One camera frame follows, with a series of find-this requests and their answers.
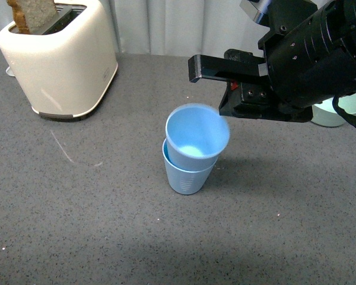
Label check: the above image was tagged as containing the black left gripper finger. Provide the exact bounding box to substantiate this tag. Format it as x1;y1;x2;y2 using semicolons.
188;54;268;83

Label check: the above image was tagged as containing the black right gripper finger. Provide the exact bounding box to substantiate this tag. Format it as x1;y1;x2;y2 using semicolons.
219;81;312;122

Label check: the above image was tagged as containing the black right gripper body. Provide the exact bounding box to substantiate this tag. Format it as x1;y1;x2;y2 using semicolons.
240;1;356;110

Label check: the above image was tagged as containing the light blue plastic cup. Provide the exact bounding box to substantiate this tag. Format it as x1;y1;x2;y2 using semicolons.
166;103;230;171

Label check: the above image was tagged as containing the grey curtain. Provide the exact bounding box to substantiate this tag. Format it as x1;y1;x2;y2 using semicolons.
0;0;274;60

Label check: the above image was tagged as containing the green plastic bowl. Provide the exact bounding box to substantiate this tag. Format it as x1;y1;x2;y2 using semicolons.
310;91;356;128

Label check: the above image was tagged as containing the light blue ribbed cup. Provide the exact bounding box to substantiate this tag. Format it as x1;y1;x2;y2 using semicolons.
162;139;217;195

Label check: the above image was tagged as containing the cream white toaster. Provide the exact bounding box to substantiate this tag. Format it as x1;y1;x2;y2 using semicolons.
0;1;118;119

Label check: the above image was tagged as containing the slice of toast bread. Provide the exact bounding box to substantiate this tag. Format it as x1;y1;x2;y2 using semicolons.
6;0;58;34

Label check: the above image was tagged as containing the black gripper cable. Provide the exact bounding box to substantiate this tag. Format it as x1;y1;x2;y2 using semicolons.
331;94;356;132

